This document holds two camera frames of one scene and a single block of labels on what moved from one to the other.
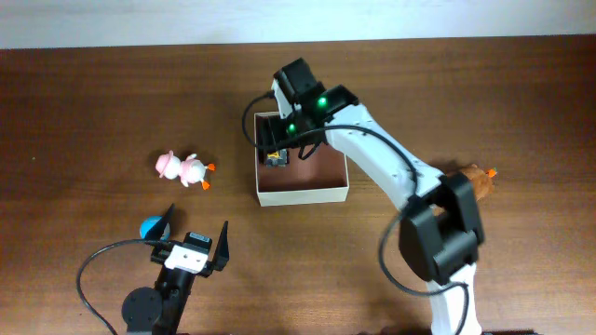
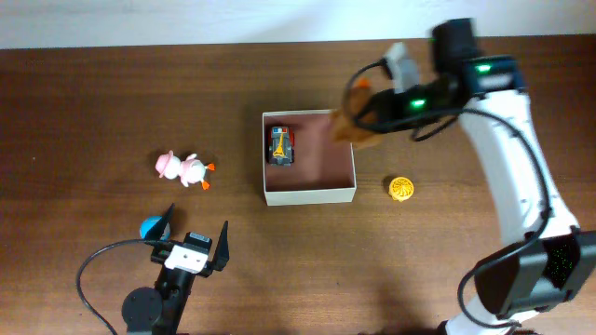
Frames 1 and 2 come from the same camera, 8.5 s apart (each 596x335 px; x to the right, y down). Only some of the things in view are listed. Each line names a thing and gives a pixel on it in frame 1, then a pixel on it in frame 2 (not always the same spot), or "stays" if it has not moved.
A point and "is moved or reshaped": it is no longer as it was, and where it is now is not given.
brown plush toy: (482, 180) is moved or reshaped
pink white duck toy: (189, 170) stays
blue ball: (148, 224) stays
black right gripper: (268, 137) → (378, 108)
